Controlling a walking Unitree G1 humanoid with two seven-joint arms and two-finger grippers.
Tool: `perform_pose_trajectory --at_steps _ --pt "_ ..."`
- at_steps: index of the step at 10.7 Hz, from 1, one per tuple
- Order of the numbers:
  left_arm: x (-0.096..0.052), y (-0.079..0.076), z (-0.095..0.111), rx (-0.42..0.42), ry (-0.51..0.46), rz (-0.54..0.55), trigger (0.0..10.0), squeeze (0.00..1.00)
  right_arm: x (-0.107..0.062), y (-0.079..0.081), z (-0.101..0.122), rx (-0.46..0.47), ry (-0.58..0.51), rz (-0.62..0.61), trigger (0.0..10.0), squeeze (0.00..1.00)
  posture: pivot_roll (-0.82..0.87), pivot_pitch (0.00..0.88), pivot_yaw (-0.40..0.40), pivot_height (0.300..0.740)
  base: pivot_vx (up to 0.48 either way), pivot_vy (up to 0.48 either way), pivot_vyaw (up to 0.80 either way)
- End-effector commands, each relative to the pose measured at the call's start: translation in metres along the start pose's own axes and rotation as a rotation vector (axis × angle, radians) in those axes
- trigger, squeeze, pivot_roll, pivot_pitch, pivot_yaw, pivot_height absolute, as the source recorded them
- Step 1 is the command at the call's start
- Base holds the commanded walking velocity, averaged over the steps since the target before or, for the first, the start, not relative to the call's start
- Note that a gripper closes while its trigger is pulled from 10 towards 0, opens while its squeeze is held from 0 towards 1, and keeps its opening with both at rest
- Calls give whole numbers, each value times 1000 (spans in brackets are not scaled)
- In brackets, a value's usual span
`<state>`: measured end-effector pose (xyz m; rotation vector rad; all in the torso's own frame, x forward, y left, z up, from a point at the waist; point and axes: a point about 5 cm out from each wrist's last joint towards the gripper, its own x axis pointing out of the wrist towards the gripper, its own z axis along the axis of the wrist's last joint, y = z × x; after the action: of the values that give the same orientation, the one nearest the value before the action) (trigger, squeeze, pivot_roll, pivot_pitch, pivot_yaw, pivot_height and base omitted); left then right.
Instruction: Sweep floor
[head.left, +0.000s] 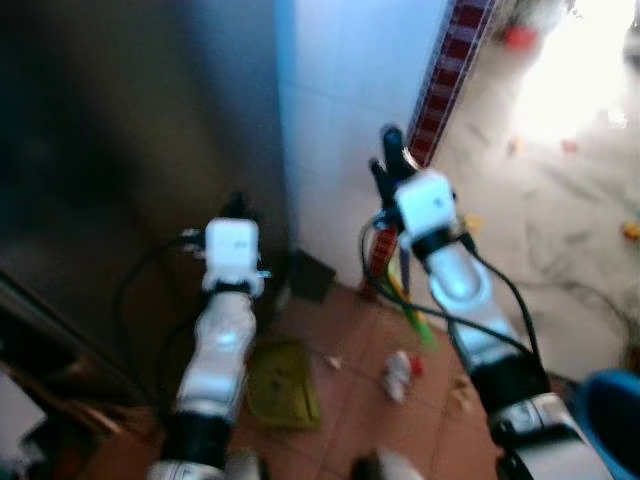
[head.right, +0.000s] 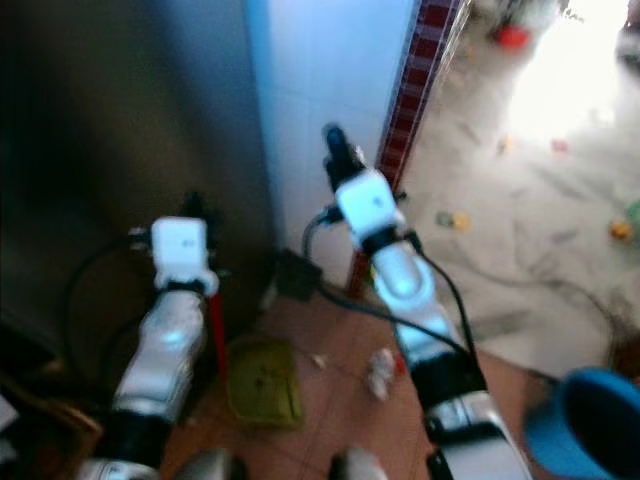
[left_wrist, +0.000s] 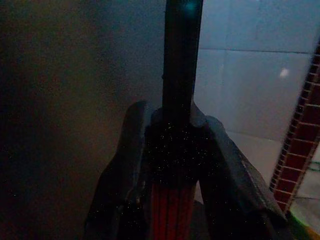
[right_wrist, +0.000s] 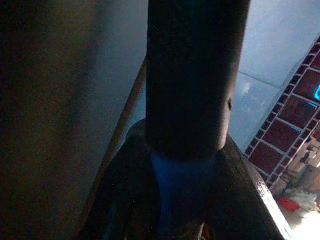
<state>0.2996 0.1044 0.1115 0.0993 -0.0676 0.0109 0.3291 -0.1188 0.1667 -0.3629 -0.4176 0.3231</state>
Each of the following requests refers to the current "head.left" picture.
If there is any small black box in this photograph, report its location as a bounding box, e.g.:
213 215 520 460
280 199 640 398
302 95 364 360
288 249 338 304

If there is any grey robot foot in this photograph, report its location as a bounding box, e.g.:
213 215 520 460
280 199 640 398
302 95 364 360
352 448 427 480
224 449 269 480

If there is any red plastic basin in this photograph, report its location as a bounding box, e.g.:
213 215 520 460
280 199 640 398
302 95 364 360
503 24 539 52

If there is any grey robot left foot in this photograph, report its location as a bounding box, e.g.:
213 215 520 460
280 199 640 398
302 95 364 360
224 449 269 480

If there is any crumpled white paper trash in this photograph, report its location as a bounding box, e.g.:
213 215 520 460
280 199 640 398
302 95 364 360
383 349 417 404

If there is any blue and green broom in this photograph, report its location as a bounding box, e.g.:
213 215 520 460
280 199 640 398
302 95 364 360
384 232 439 353

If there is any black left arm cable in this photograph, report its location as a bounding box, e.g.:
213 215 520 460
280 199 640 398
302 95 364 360
110 232 207 403

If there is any blue plastic waste bin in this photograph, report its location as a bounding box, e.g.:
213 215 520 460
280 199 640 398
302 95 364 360
568 368 640 480

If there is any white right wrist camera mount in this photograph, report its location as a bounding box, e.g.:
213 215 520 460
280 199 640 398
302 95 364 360
394 171 461 247

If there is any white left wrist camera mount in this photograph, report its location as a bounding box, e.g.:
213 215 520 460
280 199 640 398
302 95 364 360
203 219 265 293

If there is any green dustpan with red handle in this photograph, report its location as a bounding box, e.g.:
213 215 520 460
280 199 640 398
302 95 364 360
244 338 323 433

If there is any grey robot right foot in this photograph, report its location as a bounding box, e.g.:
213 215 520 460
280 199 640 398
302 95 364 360
352 448 427 480

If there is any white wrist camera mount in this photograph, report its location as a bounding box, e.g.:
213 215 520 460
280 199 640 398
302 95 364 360
203 219 265 293
394 171 461 247

